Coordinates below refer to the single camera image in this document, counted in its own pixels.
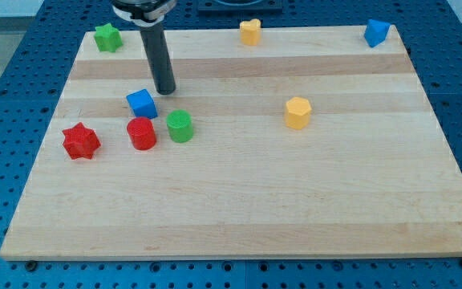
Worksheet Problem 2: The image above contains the red cylinder block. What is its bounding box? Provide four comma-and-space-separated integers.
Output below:
127, 116, 156, 150

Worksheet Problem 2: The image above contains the blue cube block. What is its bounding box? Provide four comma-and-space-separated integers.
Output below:
126, 89, 158, 119

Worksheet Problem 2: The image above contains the yellow heart block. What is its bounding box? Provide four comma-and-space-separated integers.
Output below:
239, 18, 261, 46

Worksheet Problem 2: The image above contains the wooden board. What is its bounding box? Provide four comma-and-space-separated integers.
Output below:
0, 26, 462, 261

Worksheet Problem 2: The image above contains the yellow hexagon block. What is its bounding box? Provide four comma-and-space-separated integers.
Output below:
284, 96, 312, 130

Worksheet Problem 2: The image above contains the green cylinder block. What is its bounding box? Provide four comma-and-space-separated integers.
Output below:
166, 110, 193, 143

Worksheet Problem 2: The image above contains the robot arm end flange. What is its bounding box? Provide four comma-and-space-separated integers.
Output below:
111, 0, 177, 27

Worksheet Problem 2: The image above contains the green star block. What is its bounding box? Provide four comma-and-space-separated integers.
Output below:
94, 23, 123, 53

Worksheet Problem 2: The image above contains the blue triangular block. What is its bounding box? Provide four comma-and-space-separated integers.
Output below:
363, 19, 391, 47

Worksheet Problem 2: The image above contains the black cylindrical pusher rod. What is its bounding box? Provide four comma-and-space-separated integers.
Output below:
140, 22, 176, 95

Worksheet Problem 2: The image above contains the red star block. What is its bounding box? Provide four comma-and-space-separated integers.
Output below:
62, 122, 101, 160

